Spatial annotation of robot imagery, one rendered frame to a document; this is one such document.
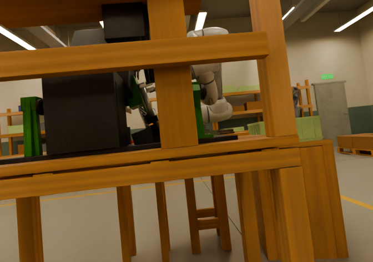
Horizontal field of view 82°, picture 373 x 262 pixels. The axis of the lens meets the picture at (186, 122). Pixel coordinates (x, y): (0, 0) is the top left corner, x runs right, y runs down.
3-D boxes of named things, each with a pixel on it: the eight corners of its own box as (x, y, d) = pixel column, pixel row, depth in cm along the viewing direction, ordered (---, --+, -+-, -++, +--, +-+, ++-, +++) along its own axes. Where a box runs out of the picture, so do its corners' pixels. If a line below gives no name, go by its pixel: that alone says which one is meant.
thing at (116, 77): (68, 151, 106) (63, 84, 108) (130, 145, 108) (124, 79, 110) (45, 155, 88) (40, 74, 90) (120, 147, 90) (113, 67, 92)
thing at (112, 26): (112, 50, 101) (110, 20, 101) (149, 48, 102) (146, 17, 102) (104, 39, 88) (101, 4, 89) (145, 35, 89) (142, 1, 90)
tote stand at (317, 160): (251, 219, 216) (241, 141, 220) (305, 217, 210) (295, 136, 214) (268, 260, 148) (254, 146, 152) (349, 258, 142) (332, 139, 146)
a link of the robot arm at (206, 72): (192, 65, 110) (198, 87, 117) (220, 55, 111) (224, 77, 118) (187, 59, 118) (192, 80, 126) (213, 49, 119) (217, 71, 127)
